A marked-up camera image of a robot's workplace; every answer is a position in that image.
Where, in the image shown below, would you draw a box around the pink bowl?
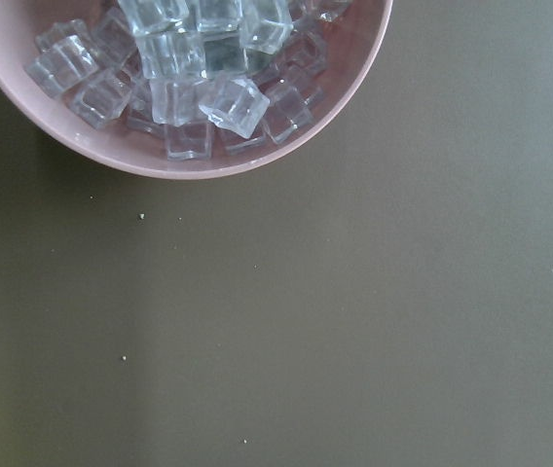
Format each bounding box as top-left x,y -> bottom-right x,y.
0,1 -> 393,180

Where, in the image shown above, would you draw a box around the clear plastic ice cubes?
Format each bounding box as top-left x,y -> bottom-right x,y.
25,1 -> 349,161

